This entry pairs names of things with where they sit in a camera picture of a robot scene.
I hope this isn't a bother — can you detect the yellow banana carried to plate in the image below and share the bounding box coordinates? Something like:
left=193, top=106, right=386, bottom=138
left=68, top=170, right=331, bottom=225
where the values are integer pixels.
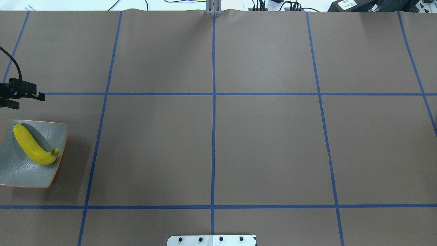
left=13, top=124, right=59, bottom=165

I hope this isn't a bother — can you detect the grey square plate orange rim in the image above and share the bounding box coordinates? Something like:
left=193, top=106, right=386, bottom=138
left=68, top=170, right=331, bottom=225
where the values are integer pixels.
left=0, top=120, right=69, bottom=188

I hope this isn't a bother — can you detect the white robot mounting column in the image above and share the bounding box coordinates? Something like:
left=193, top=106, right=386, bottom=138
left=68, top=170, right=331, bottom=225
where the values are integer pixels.
left=167, top=235, right=257, bottom=246

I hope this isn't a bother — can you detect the black box with white label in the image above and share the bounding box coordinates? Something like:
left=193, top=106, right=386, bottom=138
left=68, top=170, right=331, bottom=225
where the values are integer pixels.
left=328, top=0, right=379, bottom=12

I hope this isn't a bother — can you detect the aluminium frame post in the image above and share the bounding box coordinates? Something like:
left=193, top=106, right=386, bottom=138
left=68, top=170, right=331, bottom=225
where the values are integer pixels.
left=206, top=0, right=223, bottom=17

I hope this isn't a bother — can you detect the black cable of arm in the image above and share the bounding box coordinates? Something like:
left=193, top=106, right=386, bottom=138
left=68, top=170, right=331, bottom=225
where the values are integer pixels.
left=0, top=46, right=23, bottom=81

